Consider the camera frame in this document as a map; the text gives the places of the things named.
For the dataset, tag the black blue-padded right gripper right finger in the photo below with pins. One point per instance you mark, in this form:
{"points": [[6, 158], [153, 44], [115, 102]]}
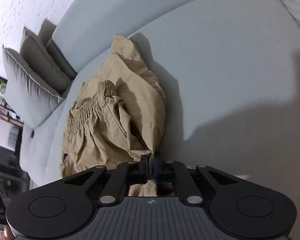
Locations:
{"points": [[177, 174]]}

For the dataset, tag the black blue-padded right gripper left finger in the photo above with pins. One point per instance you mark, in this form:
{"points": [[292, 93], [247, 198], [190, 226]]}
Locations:
{"points": [[121, 178]]}

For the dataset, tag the beige khaki trousers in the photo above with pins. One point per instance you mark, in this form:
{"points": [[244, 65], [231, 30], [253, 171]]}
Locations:
{"points": [[119, 113]]}

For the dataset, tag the light grey throw pillow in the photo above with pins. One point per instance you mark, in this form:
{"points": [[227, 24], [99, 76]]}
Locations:
{"points": [[26, 92]]}

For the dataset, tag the dark shelf with items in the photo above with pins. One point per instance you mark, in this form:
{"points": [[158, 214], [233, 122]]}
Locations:
{"points": [[13, 180]]}

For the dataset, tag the light grey sofa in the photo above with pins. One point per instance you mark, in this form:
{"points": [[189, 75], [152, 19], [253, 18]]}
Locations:
{"points": [[230, 70]]}

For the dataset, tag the dark grey throw pillow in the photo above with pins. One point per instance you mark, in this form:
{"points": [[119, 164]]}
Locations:
{"points": [[47, 61]]}

